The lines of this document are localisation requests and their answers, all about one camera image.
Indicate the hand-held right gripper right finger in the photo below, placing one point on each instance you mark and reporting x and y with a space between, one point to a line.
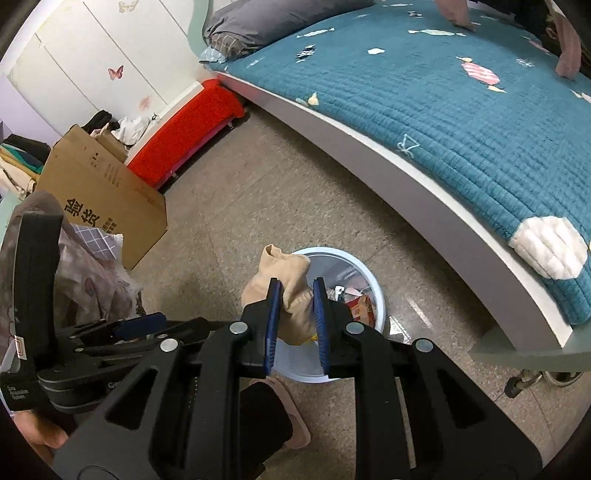
322 332

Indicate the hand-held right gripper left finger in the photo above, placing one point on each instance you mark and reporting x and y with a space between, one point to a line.
273 332

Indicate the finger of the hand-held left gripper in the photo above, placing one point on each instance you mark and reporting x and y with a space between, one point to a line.
138 323
194 332

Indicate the beige sock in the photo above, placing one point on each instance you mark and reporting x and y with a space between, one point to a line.
281 265

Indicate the white plastic bin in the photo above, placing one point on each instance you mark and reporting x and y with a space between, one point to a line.
341 267

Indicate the person's left hand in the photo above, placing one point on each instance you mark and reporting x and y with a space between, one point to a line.
41 429

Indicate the red snack packet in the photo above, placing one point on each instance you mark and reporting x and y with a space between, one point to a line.
362 310

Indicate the floral grey cloth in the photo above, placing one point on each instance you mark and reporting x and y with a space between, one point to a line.
87 286

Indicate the person's leg in black trousers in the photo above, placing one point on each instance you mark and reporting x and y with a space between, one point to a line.
265 420

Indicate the pink slipper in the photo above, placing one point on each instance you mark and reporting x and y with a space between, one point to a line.
298 429

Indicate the large cardboard box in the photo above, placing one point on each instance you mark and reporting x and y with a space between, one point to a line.
92 184

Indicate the hanging clothes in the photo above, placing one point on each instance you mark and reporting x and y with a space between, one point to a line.
18 166

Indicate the small cardboard box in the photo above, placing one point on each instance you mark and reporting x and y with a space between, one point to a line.
111 143

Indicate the black cloth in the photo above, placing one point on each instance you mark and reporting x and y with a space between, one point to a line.
98 120

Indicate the white cloth pile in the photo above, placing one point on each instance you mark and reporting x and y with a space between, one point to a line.
131 129

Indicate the red covered bench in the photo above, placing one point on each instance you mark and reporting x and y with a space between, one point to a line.
184 129

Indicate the faint butterfly sticker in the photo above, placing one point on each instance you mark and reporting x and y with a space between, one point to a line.
145 103

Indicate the caster wheel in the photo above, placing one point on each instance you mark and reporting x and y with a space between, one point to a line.
519 387

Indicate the pink butterfly sticker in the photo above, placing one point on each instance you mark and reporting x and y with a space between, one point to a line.
115 72

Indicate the white wardrobe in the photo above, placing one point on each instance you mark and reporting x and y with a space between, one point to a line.
69 60

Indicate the light checked pillow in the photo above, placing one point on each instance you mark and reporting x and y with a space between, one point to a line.
213 54

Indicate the beige butterfly sticker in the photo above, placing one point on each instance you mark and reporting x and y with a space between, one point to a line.
128 6

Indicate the grey pillow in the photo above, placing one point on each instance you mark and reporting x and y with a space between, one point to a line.
277 23

